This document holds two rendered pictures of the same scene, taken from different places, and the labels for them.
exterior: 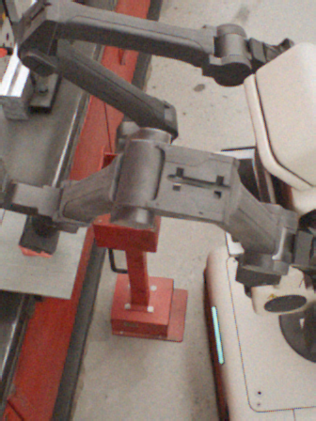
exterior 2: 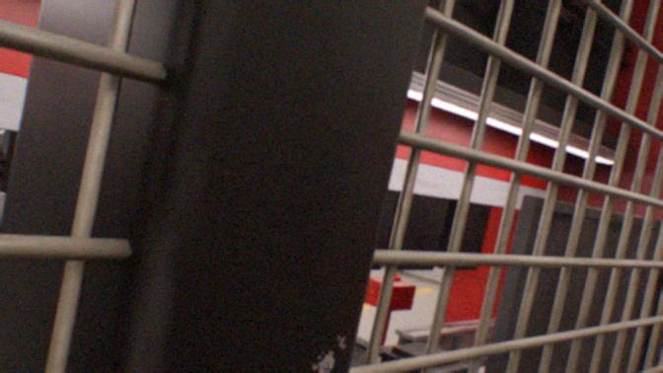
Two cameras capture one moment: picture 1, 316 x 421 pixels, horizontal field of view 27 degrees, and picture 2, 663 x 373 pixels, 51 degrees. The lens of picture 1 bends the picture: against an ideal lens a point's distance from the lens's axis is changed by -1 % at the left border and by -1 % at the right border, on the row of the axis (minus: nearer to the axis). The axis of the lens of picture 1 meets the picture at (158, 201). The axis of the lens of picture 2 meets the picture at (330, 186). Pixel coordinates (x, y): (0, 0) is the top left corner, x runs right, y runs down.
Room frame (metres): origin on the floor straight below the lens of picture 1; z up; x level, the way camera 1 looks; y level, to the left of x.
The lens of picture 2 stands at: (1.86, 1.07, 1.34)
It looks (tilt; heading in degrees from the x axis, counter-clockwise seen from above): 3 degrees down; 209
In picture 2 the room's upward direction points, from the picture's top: 12 degrees clockwise
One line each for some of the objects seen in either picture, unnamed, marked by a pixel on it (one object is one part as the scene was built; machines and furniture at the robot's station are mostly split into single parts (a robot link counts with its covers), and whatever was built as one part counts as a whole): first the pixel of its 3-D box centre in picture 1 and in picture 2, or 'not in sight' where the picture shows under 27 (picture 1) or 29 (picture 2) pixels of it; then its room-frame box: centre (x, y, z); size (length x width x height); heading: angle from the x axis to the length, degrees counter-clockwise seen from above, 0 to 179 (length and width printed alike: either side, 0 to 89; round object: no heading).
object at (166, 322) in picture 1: (150, 305); not in sight; (0.89, 0.04, 0.06); 0.25 x 0.20 x 0.12; 81
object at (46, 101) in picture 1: (54, 67); not in sight; (1.24, 0.27, 0.89); 0.30 x 0.05 x 0.03; 169
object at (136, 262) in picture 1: (136, 262); not in sight; (0.90, 0.07, 0.39); 0.05 x 0.05 x 0.54; 81
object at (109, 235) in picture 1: (130, 199); not in sight; (0.90, 0.07, 0.75); 0.20 x 0.16 x 0.18; 171
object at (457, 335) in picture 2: not in sight; (456, 343); (0.12, 0.54, 0.92); 0.50 x 0.06 x 0.10; 169
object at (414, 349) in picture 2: not in sight; (391, 350); (0.69, 0.60, 1.01); 0.26 x 0.12 x 0.05; 79
